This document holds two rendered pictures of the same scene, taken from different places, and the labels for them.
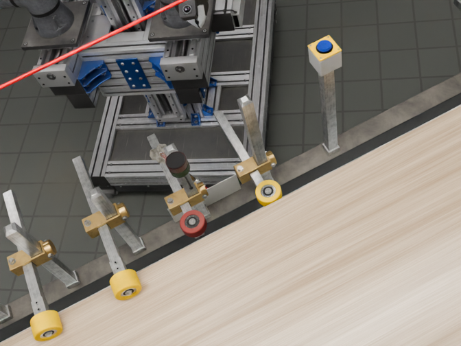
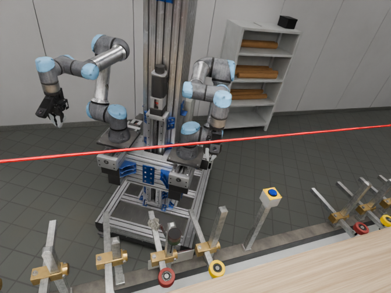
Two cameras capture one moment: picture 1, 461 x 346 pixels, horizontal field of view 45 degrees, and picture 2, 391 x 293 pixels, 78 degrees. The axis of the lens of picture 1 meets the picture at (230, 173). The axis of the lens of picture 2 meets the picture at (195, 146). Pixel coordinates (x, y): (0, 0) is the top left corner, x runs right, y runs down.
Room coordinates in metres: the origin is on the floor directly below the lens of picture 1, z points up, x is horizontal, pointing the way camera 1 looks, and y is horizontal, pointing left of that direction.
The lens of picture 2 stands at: (0.33, 0.28, 2.08)
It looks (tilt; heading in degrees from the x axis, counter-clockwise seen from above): 37 degrees down; 344
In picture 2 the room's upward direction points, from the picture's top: 9 degrees clockwise
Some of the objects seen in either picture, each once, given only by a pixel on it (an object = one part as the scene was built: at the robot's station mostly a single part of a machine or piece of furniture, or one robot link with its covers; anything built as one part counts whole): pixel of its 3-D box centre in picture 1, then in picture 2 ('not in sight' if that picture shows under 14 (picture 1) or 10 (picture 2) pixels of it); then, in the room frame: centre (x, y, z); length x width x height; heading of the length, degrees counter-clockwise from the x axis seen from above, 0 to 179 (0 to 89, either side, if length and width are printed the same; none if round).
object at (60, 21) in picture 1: (49, 13); (118, 131); (1.78, 0.42, 1.09); 0.15 x 0.15 x 0.10
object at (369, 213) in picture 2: not in sight; (358, 203); (1.23, -1.30, 0.83); 0.43 x 0.03 x 0.04; 8
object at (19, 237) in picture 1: (48, 260); (59, 277); (0.91, 0.63, 0.89); 0.03 x 0.03 x 0.48; 8
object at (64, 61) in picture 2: not in sight; (65, 65); (1.61, 0.64, 1.60); 0.11 x 0.11 x 0.08; 64
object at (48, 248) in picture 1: (32, 257); (50, 272); (0.90, 0.66, 0.94); 0.13 x 0.06 x 0.05; 98
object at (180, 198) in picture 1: (187, 198); (164, 257); (0.97, 0.16, 0.84); 0.13 x 0.06 x 0.05; 98
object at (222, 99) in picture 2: not in sight; (221, 104); (1.22, -0.07, 1.61); 0.09 x 0.08 x 0.11; 163
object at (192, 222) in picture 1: (195, 228); (166, 281); (0.85, 0.16, 0.85); 0.08 x 0.08 x 0.11
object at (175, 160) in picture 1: (184, 178); (173, 246); (0.93, 0.13, 1.02); 0.06 x 0.06 x 0.22; 8
